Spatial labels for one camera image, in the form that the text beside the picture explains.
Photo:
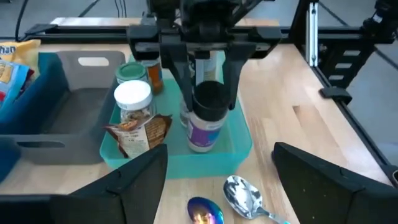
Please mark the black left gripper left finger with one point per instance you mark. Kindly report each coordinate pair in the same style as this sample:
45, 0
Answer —
93, 205

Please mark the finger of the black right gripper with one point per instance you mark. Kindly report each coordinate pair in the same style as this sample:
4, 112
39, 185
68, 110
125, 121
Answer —
177, 68
236, 68

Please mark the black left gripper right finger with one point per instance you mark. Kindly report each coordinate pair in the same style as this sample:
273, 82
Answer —
335, 199

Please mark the black lid orange spice jar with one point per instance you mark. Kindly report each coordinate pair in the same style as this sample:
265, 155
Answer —
155, 77

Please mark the green lid herb jar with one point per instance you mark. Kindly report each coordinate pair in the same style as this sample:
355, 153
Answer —
131, 71

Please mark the white lid seasoning jar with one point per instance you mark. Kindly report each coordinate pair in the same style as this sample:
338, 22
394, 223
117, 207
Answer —
133, 95

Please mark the black lid purple label jar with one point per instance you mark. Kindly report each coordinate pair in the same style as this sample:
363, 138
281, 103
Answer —
203, 133

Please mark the brown taco seasoning packet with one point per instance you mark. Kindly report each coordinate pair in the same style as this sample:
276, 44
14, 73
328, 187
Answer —
140, 137

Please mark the yellow blue ramen packet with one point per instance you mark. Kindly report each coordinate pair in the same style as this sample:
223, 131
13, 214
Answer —
12, 81

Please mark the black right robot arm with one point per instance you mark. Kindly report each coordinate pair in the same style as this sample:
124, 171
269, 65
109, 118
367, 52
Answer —
385, 26

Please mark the silver aluminium extrusion bar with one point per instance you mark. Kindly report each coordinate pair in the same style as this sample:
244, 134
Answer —
311, 34

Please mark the grey plastic bin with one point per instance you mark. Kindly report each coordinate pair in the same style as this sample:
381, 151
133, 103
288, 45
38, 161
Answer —
84, 109

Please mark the teal translucent plastic bin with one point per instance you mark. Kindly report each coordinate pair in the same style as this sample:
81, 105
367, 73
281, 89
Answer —
202, 165

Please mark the blue plastic bin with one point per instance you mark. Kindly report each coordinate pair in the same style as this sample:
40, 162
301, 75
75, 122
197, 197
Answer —
49, 84

